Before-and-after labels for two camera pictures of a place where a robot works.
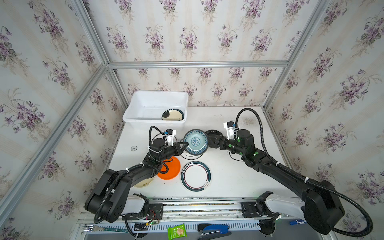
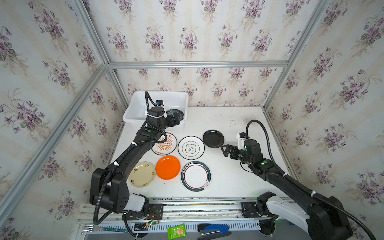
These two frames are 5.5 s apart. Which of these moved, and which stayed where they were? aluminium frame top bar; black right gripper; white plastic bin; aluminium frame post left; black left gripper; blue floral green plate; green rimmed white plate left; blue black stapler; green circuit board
Moved: black right gripper; blue floral green plate; black left gripper
Stayed: blue black stapler; aluminium frame top bar; green rimmed white plate left; green circuit board; aluminium frame post left; white plastic bin
